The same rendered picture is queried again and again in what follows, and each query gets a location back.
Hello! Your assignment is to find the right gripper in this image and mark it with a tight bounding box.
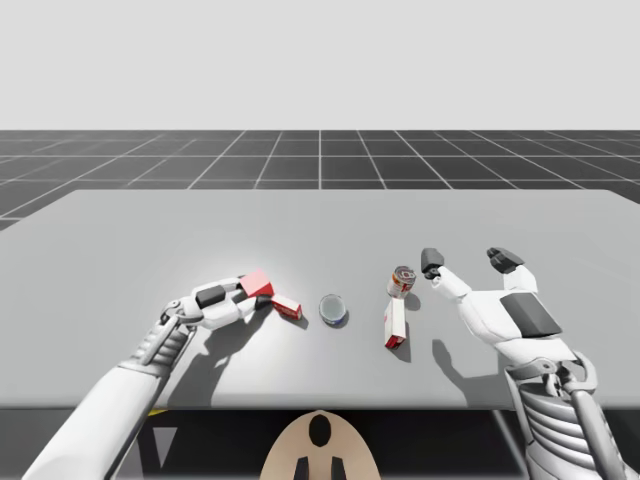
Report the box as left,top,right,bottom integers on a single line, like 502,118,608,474
420,246,565,347

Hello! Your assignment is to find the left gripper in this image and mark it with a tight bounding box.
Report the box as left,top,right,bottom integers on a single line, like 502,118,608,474
189,273,272,330

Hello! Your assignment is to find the red cube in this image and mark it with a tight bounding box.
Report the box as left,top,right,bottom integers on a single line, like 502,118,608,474
238,267,276,299

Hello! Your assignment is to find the red and white can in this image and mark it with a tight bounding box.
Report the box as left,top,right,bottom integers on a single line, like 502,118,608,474
386,265,418,300

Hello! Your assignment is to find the red and white carton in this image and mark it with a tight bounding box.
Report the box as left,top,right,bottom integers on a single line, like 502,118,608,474
383,297,408,350

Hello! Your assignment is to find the tan robot part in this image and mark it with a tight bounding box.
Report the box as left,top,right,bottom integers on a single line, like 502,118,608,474
259,408,382,480

